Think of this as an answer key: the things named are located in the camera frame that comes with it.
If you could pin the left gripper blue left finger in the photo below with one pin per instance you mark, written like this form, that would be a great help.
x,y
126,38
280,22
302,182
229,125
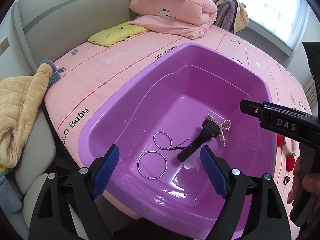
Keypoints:
x,y
101,171

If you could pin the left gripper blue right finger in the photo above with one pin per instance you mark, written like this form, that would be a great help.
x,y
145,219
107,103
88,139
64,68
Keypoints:
x,y
217,170

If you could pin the black digital wristwatch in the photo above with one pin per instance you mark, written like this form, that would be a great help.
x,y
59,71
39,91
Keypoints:
x,y
210,129

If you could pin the pearl hair claw clip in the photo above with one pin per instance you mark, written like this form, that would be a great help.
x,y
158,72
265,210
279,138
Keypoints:
x,y
223,126

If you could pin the dark hair pin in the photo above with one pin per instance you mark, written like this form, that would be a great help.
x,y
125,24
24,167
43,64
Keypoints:
x,y
179,146

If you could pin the person's right hand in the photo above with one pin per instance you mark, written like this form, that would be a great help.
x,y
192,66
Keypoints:
x,y
310,182

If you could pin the white bedside chair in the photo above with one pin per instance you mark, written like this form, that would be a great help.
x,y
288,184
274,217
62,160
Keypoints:
x,y
43,153

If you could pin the purple plastic basin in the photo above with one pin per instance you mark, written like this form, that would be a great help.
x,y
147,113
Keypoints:
x,y
166,104

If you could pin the pink bed sheet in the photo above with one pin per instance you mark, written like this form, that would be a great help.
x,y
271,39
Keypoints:
x,y
91,74

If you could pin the yellow quilted blanket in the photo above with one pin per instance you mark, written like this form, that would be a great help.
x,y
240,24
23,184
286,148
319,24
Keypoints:
x,y
21,97

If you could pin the white window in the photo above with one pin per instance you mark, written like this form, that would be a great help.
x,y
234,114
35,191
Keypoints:
x,y
284,19

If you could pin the chair with draped clothes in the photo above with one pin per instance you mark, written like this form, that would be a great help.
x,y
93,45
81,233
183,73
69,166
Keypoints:
x,y
231,15

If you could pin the yellow pillow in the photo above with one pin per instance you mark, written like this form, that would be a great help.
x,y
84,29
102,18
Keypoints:
x,y
118,33

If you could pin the grey upholstered headboard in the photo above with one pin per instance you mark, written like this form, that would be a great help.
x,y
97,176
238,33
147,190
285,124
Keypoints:
x,y
47,29

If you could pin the folded pink quilt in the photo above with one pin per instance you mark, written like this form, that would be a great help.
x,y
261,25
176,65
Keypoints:
x,y
187,18

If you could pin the wall switch plate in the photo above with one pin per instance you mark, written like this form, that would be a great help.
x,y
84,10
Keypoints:
x,y
4,45

